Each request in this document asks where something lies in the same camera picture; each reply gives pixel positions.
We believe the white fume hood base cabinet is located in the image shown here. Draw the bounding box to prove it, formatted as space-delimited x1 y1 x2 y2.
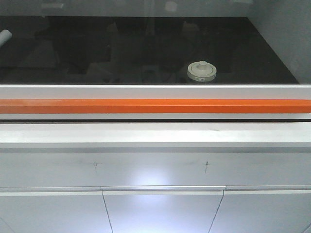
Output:
0 122 311 233

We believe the glass jar with cream lid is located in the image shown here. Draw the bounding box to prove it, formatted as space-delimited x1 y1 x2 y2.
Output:
187 61 217 83

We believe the rolled white poster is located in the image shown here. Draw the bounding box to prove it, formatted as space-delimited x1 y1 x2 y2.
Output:
0 30 12 47

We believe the fume hood sash with orange handle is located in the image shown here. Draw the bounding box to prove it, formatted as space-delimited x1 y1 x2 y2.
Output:
0 0 311 121

